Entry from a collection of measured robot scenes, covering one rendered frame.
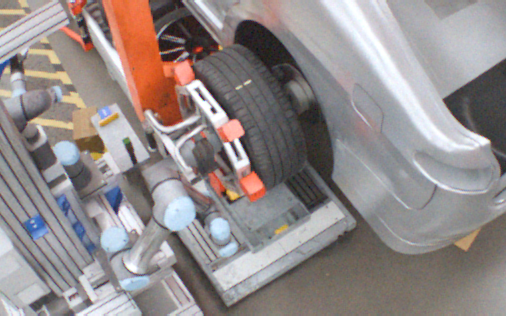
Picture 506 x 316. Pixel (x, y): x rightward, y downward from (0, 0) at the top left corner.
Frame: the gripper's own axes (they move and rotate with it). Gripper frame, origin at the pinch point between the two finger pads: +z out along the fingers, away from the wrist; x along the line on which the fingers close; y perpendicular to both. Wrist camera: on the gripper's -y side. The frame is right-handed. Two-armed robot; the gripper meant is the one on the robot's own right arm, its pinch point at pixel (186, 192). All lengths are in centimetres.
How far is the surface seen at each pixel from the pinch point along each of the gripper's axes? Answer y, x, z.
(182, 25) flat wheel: -35, -59, 119
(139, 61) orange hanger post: 26, -11, 57
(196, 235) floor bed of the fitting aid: -77, -4, 17
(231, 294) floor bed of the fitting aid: -75, -1, -23
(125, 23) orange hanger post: 53, -9, 57
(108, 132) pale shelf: -38, 11, 78
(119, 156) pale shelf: -38, 13, 60
